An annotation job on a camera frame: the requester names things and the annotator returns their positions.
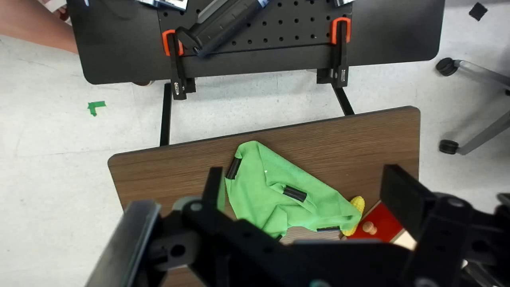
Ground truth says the brown wooden table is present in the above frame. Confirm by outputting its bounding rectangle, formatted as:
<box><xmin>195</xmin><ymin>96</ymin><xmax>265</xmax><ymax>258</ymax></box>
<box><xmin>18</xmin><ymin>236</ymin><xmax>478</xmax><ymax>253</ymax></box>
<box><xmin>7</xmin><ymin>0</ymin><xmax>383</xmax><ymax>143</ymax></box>
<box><xmin>107</xmin><ymin>105</ymin><xmax>423</xmax><ymax>287</ymax></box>

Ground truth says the green towel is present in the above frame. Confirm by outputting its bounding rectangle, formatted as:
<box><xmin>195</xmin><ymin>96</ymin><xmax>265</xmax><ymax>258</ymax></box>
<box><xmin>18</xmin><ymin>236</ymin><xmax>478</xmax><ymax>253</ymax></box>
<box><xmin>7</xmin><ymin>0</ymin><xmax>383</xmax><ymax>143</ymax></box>
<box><xmin>217</xmin><ymin>140</ymin><xmax>362</xmax><ymax>238</ymax></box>

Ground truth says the orange black clamp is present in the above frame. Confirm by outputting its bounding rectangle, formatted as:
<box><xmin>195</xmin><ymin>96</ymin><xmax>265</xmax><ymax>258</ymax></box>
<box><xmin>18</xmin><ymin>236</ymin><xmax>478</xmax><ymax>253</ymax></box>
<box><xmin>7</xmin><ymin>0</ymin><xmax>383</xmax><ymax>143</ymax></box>
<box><xmin>161</xmin><ymin>29</ymin><xmax>196</xmax><ymax>100</ymax></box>
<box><xmin>317</xmin><ymin>16</ymin><xmax>352</xmax><ymax>88</ymax></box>

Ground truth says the orange black clamp left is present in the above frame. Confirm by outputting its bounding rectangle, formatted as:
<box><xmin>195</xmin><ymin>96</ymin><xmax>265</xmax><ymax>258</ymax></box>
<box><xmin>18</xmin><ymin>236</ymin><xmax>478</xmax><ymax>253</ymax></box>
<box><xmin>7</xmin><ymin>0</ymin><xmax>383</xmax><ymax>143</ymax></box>
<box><xmin>161</xmin><ymin>29</ymin><xmax>196</xmax><ymax>100</ymax></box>

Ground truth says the office chair base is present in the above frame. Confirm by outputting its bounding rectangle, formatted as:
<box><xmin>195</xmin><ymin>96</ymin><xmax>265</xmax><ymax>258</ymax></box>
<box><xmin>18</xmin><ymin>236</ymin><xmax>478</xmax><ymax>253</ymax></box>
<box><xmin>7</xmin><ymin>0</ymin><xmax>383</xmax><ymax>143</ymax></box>
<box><xmin>435</xmin><ymin>56</ymin><xmax>510</xmax><ymax>156</ymax></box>

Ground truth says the orange black clamp right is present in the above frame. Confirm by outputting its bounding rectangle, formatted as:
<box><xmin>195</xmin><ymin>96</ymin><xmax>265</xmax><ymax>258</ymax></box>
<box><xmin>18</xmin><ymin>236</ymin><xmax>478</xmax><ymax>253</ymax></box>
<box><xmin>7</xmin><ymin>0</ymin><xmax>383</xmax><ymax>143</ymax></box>
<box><xmin>317</xmin><ymin>16</ymin><xmax>352</xmax><ymax>88</ymax></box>

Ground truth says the green tape marker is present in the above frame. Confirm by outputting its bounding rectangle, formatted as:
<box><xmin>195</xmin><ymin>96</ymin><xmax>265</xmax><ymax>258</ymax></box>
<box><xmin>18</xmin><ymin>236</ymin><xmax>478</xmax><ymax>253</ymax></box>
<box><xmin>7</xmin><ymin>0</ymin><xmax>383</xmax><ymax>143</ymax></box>
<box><xmin>88</xmin><ymin>100</ymin><xmax>107</xmax><ymax>116</ymax></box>

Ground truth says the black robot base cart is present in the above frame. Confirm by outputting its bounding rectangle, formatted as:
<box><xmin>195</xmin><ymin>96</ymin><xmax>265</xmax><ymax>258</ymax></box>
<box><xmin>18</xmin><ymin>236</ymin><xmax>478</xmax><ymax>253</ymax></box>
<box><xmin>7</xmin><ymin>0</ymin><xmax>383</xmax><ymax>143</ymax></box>
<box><xmin>67</xmin><ymin>0</ymin><xmax>445</xmax><ymax>84</ymax></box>

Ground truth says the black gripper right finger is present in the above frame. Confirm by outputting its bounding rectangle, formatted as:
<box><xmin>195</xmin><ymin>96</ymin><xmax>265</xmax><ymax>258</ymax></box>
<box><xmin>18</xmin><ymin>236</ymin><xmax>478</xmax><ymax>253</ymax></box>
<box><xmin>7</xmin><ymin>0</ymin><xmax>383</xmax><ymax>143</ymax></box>
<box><xmin>380</xmin><ymin>164</ymin><xmax>437</xmax><ymax>234</ymax></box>

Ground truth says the wooden box with red side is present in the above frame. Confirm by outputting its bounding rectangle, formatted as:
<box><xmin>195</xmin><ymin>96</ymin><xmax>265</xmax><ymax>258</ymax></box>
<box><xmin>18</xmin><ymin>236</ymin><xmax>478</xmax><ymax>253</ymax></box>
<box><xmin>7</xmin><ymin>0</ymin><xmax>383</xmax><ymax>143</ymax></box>
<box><xmin>351</xmin><ymin>202</ymin><xmax>416</xmax><ymax>250</ymax></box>

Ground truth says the yellow toy corn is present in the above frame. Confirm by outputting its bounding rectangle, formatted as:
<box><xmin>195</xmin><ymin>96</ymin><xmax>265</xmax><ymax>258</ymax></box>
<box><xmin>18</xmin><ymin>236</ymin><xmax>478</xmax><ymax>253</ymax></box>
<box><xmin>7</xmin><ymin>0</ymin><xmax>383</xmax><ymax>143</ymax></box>
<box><xmin>341</xmin><ymin>194</ymin><xmax>368</xmax><ymax>238</ymax></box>

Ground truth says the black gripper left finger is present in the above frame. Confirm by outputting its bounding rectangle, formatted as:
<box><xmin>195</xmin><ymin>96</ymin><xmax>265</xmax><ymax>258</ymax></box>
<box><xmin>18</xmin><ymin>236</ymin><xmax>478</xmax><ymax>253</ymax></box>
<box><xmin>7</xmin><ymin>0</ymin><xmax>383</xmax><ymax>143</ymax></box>
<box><xmin>201</xmin><ymin>167</ymin><xmax>236</xmax><ymax>234</ymax></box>

